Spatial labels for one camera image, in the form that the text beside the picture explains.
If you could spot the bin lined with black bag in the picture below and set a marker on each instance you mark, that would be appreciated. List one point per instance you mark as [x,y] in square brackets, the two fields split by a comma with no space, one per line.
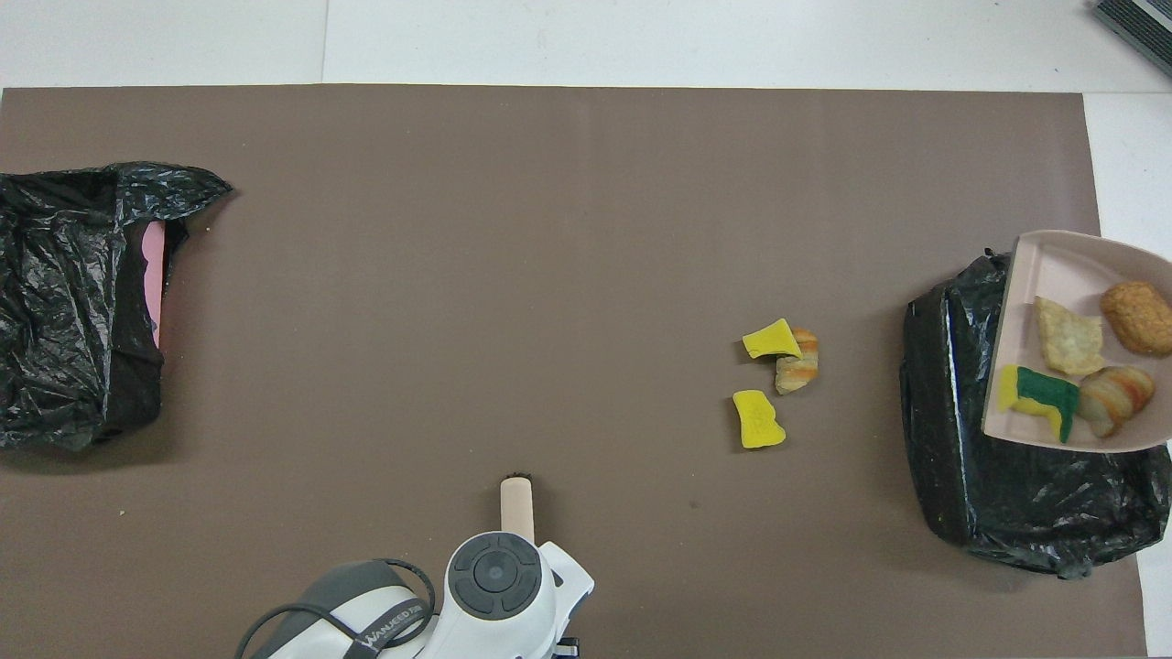
[1007,503]

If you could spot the dark grey ribbed device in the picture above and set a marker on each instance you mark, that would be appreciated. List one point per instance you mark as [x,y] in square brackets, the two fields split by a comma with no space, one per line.
[1144,23]

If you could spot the brown toy bread roll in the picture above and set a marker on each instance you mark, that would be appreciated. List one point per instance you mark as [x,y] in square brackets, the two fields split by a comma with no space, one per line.
[1140,318]

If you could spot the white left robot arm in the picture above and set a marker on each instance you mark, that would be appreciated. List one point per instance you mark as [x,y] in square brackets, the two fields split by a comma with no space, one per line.
[494,586]

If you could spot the yellow and green sponge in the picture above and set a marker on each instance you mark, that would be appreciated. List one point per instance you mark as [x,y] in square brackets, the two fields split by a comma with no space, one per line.
[1039,389]

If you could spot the beige hand brush black bristles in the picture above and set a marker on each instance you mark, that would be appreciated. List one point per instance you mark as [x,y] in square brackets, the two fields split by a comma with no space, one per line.
[517,513]

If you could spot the brown table mat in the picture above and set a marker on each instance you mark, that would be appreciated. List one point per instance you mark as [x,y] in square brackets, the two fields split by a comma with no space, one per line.
[458,275]

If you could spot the crumpled black trash bag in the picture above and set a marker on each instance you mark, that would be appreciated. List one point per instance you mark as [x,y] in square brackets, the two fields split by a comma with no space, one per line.
[64,320]

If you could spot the yellow sponge piece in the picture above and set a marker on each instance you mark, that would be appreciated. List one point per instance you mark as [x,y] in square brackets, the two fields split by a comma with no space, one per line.
[758,419]
[771,341]

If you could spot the pale pink plastic dustpan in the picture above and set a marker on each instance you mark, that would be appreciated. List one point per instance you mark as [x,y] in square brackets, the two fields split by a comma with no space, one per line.
[1062,275]

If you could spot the striped toy croissant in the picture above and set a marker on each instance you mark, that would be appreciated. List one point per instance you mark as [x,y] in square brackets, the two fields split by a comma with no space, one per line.
[799,371]
[1069,340]
[1112,398]

